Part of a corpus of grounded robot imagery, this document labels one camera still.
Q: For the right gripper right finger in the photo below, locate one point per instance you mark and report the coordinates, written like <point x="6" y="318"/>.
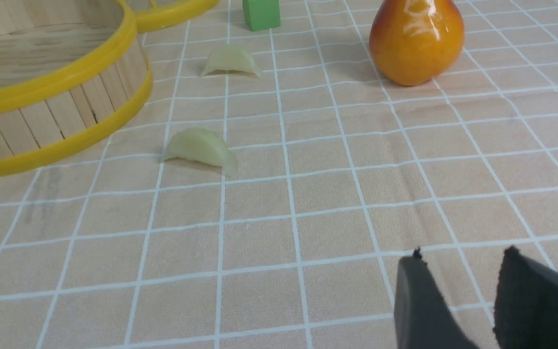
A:
<point x="526" y="304"/>

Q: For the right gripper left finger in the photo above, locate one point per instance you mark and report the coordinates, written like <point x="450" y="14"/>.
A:
<point x="422" y="318"/>

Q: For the pale dumpling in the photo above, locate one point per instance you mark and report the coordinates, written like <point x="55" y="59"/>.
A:
<point x="203" y="146"/>
<point x="231" y="58"/>

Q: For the bamboo steamer lid yellow rim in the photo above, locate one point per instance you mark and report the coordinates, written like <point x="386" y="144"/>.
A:
<point x="153" y="15"/>

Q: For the bamboo steamer tray yellow rim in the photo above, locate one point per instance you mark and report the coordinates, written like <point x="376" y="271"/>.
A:
<point x="72" y="72"/>

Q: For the checkered beige tablecloth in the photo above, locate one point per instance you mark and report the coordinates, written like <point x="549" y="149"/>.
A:
<point x="340" y="173"/>

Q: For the orange yellow toy pear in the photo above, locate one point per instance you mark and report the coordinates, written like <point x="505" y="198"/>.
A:
<point x="414" y="41"/>

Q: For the green cube block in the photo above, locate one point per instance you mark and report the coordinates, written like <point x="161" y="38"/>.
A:
<point x="261" y="14"/>

